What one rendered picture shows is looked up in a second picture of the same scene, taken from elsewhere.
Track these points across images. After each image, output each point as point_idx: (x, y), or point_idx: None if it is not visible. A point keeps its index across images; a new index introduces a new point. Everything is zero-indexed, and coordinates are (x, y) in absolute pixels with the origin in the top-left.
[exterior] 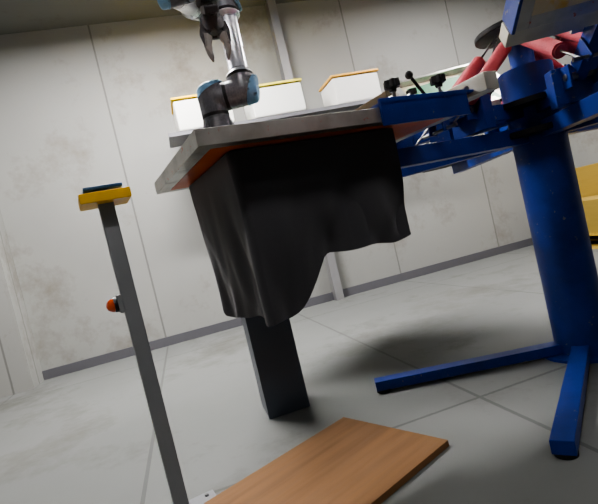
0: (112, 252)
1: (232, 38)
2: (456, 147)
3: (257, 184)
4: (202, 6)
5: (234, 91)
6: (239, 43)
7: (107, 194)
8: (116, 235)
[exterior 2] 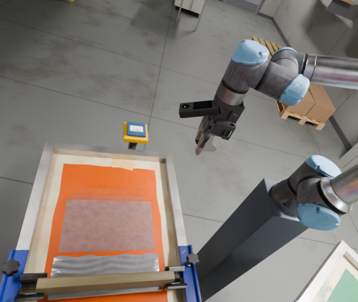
0: (127, 148)
1: None
2: None
3: None
4: (193, 102)
5: (298, 192)
6: None
7: (123, 132)
8: (129, 145)
